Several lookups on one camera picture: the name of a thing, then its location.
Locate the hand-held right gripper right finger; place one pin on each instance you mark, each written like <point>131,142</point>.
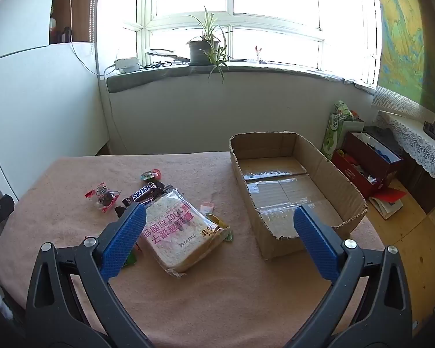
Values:
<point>315,243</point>

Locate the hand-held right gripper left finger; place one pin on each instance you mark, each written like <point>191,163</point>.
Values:
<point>125,239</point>

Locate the dark clear snack packet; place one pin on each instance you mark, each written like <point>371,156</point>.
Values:
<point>103,197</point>

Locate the large brown chocolate bar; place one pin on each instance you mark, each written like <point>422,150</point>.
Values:
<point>145,191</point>

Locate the sliced bread packet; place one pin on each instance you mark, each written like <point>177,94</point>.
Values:
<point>177,235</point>

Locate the green candy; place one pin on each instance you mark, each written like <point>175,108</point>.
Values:
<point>130,258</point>
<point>228,236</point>

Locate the yellow candy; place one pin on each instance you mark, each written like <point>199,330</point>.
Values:
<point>219,223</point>

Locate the small brown chocolate bar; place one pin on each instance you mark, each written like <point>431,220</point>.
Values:
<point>147,203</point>

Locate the small round jelly cup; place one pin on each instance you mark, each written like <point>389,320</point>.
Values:
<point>151,174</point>

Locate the red cover notebook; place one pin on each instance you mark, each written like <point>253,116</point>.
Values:
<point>389,203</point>

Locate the small white red sachet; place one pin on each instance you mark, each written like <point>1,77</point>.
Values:
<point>207,207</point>

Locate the pink blanket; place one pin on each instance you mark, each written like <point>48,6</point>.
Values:
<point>203,304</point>

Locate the dark red open box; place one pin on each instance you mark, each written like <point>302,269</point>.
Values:
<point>362,152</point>

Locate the white cabinet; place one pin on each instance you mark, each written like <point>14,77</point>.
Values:
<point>40,116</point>

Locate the green cardboard box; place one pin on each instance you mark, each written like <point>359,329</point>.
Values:
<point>333,134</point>

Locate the dark wooden cabinet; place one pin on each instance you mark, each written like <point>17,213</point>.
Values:
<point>420,185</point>

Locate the dark cloth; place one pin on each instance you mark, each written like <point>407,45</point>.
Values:
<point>379,134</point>

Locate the white lace cloth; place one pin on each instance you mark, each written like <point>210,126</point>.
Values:
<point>417,141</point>

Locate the white electronic device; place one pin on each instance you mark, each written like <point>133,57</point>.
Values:
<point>127,64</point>

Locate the small red figurine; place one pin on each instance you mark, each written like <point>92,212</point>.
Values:
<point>258,54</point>

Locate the potted spider plant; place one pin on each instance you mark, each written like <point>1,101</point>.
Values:
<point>203,50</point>

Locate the wooden shelf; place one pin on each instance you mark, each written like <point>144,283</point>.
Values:
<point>79,7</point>

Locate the green landscape wall scroll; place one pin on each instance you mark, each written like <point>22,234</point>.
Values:
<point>406,43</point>

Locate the white window frame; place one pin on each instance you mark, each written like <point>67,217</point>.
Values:
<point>230,20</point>

